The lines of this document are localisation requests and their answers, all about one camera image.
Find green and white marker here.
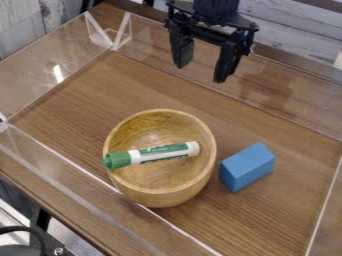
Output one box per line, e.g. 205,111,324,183
103,141,201,170

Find black table leg bracket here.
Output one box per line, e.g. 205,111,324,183
30,208,77,256

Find clear acrylic tray wall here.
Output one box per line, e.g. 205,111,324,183
0,5,342,256

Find brown wooden bowl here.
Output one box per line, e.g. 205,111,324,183
103,109,218,208

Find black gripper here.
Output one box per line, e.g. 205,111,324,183
166,0,260,83

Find blue foam block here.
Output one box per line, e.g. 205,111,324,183
220,143,277,192

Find black cable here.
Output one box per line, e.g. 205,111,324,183
0,225,49,256

